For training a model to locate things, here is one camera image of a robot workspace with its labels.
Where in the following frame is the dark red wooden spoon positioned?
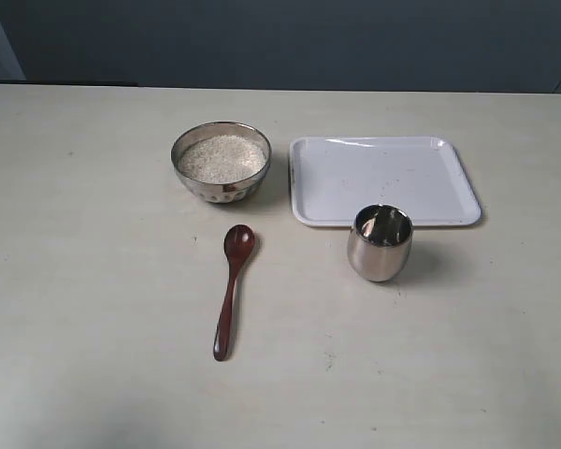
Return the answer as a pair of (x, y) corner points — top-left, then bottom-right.
(212, 224), (255, 361)

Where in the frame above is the white granular powder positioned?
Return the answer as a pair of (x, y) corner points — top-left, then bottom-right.
(179, 136), (266, 184)

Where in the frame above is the shiny steel cup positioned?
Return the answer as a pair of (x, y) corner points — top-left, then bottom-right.
(347, 205), (413, 282)

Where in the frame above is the white rectangular tray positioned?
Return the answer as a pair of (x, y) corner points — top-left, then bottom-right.
(289, 137), (482, 227)

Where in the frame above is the steel bowl of rice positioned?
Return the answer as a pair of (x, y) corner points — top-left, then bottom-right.
(171, 122), (272, 204)

